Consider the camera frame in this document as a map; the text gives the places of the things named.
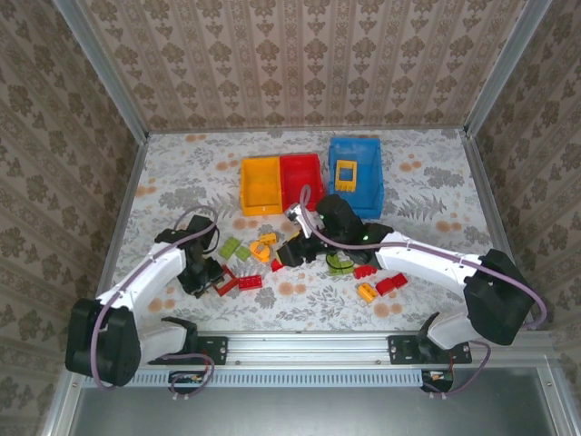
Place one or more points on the red frame lego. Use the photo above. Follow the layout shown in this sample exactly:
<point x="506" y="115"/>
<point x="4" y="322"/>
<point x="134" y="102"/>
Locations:
<point x="228" y="286"/>

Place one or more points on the orange round lego piece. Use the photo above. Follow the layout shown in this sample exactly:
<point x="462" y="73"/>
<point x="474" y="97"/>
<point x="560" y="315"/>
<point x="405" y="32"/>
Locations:
<point x="259" y="251"/>

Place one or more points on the small yellow lego brick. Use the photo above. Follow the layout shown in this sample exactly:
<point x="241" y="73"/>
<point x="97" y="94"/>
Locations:
<point x="268" y="237"/>

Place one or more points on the long lime green lego brick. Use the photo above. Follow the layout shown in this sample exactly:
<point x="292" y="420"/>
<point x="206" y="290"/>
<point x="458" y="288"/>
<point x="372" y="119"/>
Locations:
<point x="229" y="247"/>

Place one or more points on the square lime green lego brick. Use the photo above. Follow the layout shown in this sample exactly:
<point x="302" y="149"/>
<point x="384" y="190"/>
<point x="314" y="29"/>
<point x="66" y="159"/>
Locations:
<point x="243" y="253"/>

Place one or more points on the red eight-stud lego brick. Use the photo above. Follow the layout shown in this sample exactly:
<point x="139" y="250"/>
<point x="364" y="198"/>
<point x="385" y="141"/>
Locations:
<point x="250" y="282"/>

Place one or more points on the red arch lego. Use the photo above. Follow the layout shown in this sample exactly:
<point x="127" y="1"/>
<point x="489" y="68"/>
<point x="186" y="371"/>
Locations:
<point x="367" y="271"/>

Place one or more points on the orange square lego brick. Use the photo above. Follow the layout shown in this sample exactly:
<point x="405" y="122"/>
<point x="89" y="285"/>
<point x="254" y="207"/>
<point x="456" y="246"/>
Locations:
<point x="367" y="291"/>

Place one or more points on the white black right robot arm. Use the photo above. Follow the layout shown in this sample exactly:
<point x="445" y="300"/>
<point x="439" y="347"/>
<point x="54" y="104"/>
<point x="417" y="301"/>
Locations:
<point x="431" y="259"/>

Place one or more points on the blue plastic bin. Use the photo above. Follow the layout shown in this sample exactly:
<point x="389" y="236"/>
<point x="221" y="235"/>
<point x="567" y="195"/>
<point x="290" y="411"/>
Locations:
<point x="367" y="181"/>

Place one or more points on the red plastic bin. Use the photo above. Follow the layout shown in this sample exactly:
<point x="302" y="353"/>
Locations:
<point x="299" y="175"/>

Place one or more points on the yellow plastic bin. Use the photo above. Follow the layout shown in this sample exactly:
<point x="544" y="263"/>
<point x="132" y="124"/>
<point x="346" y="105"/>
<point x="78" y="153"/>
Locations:
<point x="261" y="191"/>

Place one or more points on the long red lego brick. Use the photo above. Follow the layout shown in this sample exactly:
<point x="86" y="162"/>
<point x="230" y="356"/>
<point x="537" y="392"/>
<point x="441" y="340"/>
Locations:
<point x="392" y="284"/>

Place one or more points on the floral table cover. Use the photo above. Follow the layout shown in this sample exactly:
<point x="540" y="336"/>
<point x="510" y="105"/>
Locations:
<point x="181" y="159"/>

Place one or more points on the grey metal sheet panel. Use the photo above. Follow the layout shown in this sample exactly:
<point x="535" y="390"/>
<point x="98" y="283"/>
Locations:
<point x="295" y="413"/>

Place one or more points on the yellow window frame lego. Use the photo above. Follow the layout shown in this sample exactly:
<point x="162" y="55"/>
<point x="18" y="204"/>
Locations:
<point x="346" y="186"/>

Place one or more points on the black left mount plate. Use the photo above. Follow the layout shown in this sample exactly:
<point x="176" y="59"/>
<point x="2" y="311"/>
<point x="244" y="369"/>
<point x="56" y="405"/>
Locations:
<point x="215" y="349"/>

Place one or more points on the black mount plate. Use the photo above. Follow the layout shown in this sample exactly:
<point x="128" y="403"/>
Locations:
<point x="401" y="349"/>
<point x="215" y="349"/>

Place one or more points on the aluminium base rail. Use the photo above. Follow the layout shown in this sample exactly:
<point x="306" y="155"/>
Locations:
<point x="308" y="347"/>

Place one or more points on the aluminium side rail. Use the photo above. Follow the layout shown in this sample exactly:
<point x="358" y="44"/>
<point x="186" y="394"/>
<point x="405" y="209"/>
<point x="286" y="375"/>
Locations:
<point x="117" y="227"/>
<point x="482" y="181"/>

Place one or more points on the aluminium back rail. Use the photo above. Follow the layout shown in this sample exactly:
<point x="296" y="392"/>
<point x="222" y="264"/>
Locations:
<point x="304" y="129"/>

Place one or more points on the black right mount plate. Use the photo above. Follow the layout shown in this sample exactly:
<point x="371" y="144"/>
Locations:
<point x="401" y="349"/>

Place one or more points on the aluminium frame post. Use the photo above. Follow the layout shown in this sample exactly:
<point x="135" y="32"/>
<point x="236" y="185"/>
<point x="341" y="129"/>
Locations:
<point x="504" y="68"/>
<point x="109" y="72"/>

